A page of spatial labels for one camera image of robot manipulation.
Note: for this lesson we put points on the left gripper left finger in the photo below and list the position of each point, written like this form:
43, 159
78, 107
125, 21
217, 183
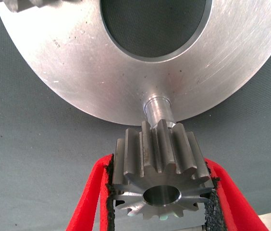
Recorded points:
85, 204

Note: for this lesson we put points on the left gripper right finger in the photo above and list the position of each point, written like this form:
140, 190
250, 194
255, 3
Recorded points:
234, 211

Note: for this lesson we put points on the steel planetary gear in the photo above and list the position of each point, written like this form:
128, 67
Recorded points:
164, 175
17, 4

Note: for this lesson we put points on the round metal carrier plate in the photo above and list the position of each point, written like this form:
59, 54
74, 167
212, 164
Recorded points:
77, 72

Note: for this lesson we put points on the dark grey table cloth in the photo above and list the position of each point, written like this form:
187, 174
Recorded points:
17, 144

